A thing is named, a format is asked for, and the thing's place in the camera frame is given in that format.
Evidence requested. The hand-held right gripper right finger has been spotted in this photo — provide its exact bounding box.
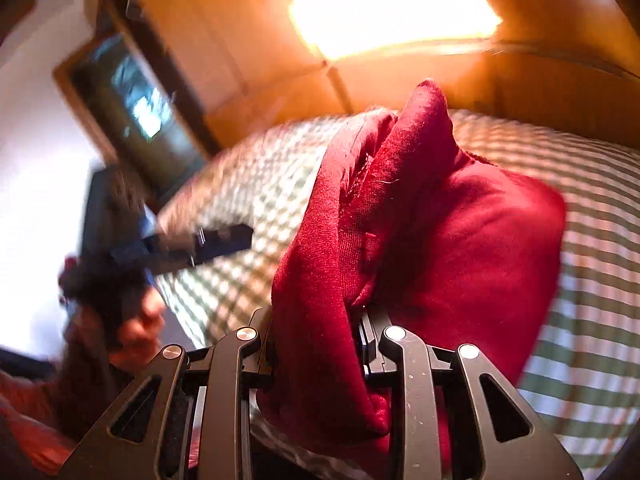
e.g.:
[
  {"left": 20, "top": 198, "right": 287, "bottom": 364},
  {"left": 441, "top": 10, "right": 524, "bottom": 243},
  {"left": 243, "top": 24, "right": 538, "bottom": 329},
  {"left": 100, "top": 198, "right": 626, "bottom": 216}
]
[{"left": 356, "top": 306, "right": 583, "bottom": 480}]

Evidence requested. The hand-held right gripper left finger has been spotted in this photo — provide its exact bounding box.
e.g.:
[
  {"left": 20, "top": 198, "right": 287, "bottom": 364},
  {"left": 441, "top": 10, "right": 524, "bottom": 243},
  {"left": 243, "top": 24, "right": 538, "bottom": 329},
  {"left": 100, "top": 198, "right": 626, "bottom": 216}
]
[{"left": 60, "top": 307, "right": 277, "bottom": 480}]

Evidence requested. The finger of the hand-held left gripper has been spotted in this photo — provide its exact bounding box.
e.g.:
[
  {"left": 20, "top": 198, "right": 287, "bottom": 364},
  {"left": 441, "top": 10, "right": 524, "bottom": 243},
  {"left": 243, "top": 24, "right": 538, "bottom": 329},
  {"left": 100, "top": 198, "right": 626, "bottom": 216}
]
[{"left": 145, "top": 223, "right": 255, "bottom": 275}]

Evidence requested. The red shirt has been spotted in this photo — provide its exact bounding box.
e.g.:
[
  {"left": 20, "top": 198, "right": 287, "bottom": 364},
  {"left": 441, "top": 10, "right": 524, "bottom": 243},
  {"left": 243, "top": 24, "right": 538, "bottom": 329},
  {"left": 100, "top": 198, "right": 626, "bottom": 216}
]
[{"left": 255, "top": 79, "right": 568, "bottom": 453}]

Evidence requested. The person's left forearm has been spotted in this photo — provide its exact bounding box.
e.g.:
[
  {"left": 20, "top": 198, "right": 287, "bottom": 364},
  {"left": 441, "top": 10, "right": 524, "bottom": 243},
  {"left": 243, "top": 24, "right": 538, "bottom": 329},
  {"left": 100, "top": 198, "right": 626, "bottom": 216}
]
[{"left": 0, "top": 337, "right": 128, "bottom": 480}]

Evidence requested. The person's left hand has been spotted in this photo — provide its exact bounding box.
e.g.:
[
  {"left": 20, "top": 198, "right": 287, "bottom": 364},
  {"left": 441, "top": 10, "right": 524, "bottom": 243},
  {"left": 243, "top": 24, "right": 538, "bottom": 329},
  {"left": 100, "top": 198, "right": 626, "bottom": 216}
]
[{"left": 107, "top": 287, "right": 169, "bottom": 362}]

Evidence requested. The wooden framed mirror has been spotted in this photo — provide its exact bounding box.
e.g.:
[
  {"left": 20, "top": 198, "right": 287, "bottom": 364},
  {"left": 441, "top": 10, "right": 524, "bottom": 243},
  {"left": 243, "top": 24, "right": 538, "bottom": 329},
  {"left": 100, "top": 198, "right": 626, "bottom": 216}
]
[{"left": 52, "top": 30, "right": 211, "bottom": 200}]

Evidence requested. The wooden wardrobe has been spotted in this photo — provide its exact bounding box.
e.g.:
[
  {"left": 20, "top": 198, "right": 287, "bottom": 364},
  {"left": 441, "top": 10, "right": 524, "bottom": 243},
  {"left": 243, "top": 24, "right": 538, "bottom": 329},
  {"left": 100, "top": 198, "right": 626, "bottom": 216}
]
[{"left": 85, "top": 0, "right": 501, "bottom": 161}]

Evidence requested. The green checked bedsheet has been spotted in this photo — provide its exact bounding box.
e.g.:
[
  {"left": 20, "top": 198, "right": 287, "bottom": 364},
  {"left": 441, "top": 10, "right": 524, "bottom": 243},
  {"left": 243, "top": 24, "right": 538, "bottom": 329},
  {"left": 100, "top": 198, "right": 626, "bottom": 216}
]
[{"left": 155, "top": 107, "right": 640, "bottom": 480}]

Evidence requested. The wooden headboard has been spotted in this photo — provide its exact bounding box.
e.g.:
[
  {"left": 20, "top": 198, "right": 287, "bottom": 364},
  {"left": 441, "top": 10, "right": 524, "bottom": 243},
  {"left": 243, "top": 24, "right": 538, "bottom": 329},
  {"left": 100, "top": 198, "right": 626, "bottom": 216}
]
[{"left": 345, "top": 35, "right": 640, "bottom": 147}]

